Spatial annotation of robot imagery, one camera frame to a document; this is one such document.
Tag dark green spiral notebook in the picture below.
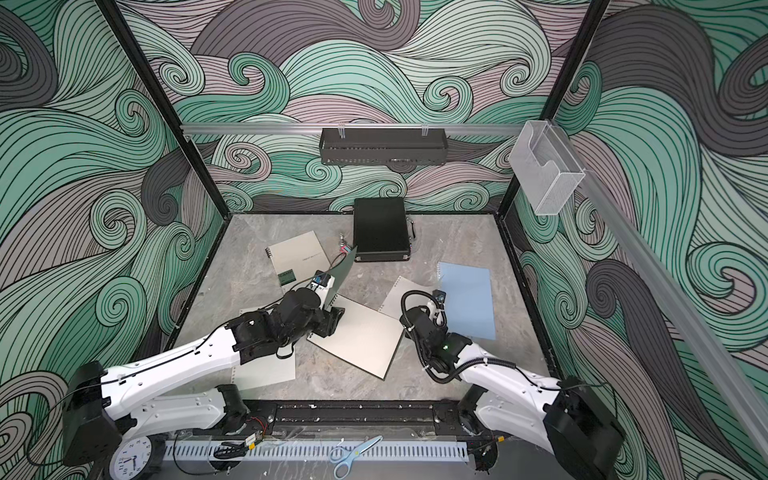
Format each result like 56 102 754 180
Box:
307 250 402 380

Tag beige spiral notebook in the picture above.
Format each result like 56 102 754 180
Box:
265 231 330 292

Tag light blue spiral notebook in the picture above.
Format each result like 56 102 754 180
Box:
438 262 496 340

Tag torn white lined page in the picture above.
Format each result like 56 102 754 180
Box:
231 309 295 390

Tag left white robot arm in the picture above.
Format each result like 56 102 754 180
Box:
62 287 344 466

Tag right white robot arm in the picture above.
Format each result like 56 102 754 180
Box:
400 290 626 479

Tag black case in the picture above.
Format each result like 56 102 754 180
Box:
353 197 411 263

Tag blue scissors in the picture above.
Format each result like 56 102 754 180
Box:
329 435 383 480

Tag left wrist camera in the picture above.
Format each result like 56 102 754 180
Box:
307 271 335 300

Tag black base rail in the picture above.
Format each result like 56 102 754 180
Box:
239 398 595 438

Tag white slotted cable duct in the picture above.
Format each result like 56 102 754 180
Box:
164 440 470 463

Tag black wall tray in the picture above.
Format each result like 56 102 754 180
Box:
319 127 448 166

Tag clear wall holder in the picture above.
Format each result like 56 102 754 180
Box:
508 120 585 216

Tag aluminium rail back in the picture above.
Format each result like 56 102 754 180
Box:
181 122 524 138

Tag aluminium rail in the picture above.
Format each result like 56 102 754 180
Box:
181 122 524 138
561 133 767 458

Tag white wall clock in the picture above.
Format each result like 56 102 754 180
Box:
107 436 154 480

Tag aluminium rail right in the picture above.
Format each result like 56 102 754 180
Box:
561 133 767 458

